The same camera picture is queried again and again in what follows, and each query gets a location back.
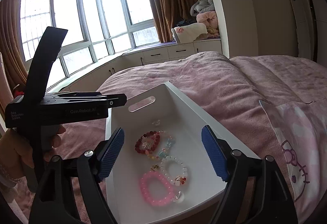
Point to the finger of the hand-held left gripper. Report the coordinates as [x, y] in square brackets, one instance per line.
[47, 60]
[39, 147]

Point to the person's left hand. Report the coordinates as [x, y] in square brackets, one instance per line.
[18, 147]

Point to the large bay window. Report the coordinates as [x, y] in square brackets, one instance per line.
[76, 9]

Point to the person's left forearm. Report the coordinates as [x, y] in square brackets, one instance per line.
[6, 170]

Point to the yellow cloth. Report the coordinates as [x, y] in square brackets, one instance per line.
[213, 32]

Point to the pink cartoon cat pillow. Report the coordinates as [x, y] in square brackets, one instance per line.
[301, 142]

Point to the pink fluffy blanket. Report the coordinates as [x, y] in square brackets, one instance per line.
[208, 21]

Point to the silver ingot charm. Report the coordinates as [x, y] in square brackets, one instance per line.
[156, 123]

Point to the white leaning board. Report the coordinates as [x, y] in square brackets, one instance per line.
[299, 22]

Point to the white storage box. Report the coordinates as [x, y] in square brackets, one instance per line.
[178, 111]

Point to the silver snowflake charm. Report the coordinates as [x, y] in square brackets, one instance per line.
[145, 144]

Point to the white window bench cabinets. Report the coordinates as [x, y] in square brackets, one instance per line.
[158, 55]

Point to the dark cloth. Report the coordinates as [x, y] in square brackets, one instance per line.
[186, 22]

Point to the red cloth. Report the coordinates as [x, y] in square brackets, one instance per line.
[18, 92]

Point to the grey blanket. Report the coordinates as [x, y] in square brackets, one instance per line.
[201, 4]

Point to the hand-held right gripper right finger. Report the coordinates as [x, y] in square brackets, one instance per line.
[214, 155]

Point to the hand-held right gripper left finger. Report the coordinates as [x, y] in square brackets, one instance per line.
[112, 155]

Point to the pink quilt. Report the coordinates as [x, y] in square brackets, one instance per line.
[281, 78]

